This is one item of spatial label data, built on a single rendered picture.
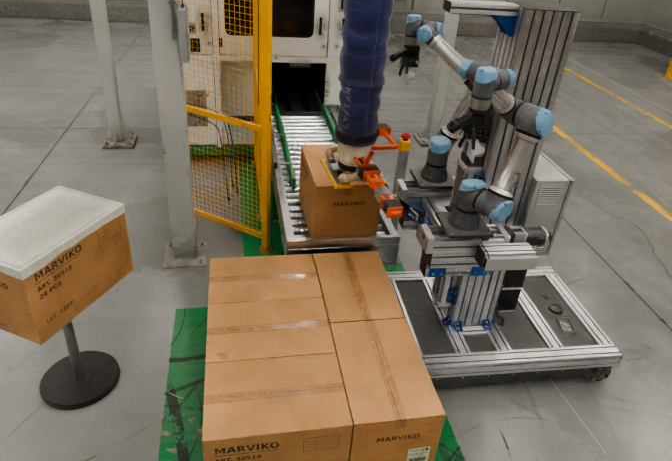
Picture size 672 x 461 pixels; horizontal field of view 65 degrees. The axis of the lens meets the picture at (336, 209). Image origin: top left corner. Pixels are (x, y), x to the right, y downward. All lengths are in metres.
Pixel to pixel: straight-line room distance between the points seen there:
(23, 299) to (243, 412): 1.01
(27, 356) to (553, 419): 2.97
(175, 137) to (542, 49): 2.24
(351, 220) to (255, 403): 1.31
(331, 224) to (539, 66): 1.43
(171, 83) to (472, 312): 2.28
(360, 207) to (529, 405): 1.47
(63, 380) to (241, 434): 1.36
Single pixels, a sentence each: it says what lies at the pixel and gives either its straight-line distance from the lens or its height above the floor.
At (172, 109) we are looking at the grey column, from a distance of 3.53.
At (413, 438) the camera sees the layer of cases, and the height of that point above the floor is 0.41.
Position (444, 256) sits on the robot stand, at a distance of 2.68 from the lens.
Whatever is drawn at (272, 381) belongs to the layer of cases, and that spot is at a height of 0.54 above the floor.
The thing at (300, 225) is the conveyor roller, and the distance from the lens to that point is 3.45.
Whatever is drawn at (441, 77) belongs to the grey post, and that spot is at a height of 0.77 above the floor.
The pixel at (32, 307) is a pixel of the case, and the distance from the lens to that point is 2.55.
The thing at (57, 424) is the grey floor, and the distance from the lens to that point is 3.19.
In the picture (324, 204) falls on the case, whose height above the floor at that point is 0.83.
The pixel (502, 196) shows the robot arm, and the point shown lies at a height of 1.28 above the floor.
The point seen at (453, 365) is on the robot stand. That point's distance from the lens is 3.07.
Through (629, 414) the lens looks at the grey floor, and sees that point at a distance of 3.58.
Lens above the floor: 2.37
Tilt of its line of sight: 30 degrees down
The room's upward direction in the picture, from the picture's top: 5 degrees clockwise
